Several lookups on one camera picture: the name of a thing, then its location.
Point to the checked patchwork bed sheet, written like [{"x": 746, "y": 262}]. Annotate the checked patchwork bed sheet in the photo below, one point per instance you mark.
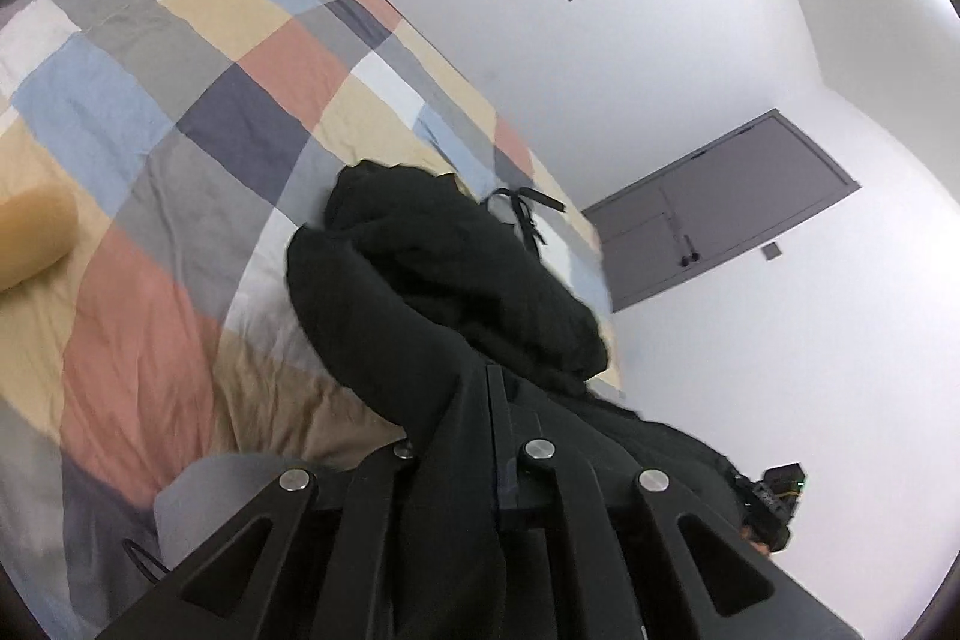
[{"x": 150, "y": 160}]

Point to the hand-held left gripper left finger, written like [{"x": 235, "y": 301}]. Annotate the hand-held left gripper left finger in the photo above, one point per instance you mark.
[{"x": 225, "y": 557}]

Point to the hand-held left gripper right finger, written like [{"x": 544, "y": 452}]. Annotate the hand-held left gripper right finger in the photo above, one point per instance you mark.
[{"x": 600, "y": 535}]

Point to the yellow and white plush pillow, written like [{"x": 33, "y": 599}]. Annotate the yellow and white plush pillow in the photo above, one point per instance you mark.
[{"x": 34, "y": 239}]

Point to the black puffer jacket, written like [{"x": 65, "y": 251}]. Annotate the black puffer jacket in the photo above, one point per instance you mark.
[{"x": 420, "y": 280}]

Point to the grey wall switch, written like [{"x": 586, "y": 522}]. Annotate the grey wall switch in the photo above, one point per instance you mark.
[{"x": 772, "y": 251}]

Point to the grey door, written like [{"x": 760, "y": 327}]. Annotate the grey door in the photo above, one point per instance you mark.
[{"x": 720, "y": 212}]

